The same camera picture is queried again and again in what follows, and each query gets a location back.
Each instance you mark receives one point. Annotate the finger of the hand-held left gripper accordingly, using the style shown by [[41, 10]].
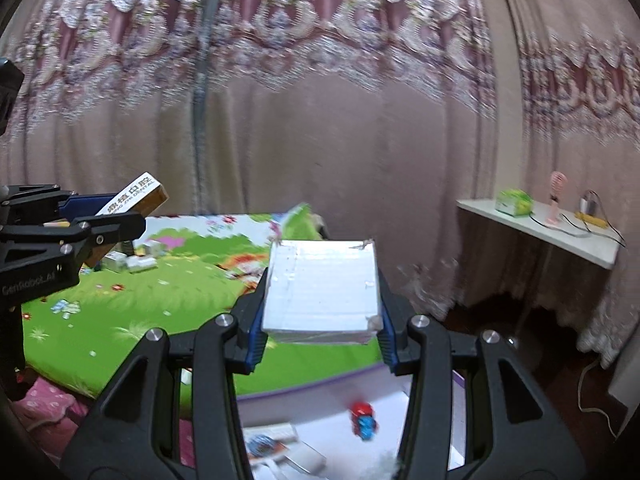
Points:
[[86, 204], [110, 230]]

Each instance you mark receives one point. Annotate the pink printed cloth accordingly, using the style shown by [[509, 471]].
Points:
[[50, 405]]

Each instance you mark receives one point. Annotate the plain white carton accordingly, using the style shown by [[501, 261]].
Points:
[[300, 462]]

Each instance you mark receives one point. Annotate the white medicine box blue logo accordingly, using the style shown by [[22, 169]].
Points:
[[267, 442]]

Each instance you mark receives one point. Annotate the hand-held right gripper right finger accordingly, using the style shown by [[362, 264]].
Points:
[[389, 347]]

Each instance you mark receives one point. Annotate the pink handheld fan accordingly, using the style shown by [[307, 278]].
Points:
[[556, 195]]

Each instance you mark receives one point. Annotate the white furniture panel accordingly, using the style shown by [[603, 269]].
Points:
[[625, 375]]

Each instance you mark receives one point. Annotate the white storage box purple rim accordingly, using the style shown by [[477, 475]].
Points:
[[330, 420]]

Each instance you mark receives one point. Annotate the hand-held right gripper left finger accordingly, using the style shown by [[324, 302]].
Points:
[[256, 342]]

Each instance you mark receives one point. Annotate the pink patterned curtain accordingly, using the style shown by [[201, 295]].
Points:
[[325, 110]]

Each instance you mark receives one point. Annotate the red blue toy car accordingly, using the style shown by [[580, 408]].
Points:
[[363, 420]]

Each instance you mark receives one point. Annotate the green cartoon play mat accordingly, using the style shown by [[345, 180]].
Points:
[[165, 310]]

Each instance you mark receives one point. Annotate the green tissue box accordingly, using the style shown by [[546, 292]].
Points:
[[514, 202]]

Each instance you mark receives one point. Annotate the large white carton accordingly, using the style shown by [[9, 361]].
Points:
[[320, 290]]

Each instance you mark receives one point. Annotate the yellow power strip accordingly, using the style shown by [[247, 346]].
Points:
[[592, 219]]

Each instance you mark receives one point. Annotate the gold white toothpaste box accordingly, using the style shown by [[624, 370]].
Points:
[[137, 197]]

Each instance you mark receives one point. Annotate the white wall shelf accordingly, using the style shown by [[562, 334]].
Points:
[[550, 237]]

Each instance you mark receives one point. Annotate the white charger plug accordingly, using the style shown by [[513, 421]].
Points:
[[589, 204]]

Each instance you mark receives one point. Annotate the pile of small cartons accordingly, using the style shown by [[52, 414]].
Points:
[[135, 262]]

